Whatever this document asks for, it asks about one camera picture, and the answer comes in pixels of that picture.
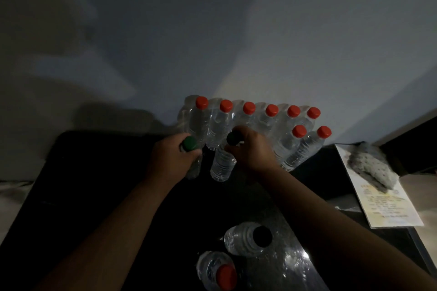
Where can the person's left hand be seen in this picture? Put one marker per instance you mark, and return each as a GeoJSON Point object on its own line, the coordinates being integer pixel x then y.
{"type": "Point", "coordinates": [167, 164]}

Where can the person's right hand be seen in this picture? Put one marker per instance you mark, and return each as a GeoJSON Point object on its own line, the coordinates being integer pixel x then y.
{"type": "Point", "coordinates": [256, 154]}

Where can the person's right forearm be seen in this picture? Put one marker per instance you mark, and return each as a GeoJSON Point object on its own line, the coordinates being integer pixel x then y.
{"type": "Point", "coordinates": [348, 239]}

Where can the person's left forearm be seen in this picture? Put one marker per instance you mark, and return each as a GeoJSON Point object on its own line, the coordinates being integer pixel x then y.
{"type": "Point", "coordinates": [102, 243]}

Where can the black glossy table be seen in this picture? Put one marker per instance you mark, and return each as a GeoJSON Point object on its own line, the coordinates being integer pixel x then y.
{"type": "Point", "coordinates": [85, 181]}

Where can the grey folded towel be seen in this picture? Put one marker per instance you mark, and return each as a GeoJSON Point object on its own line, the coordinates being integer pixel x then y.
{"type": "Point", "coordinates": [372, 168]}

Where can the white printed paper sheet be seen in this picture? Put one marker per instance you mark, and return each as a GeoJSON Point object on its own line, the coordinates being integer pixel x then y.
{"type": "Point", "coordinates": [385, 209]}

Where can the dark wood wardrobe unit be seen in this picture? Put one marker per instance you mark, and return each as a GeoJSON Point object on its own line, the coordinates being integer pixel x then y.
{"type": "Point", "coordinates": [416, 151]}

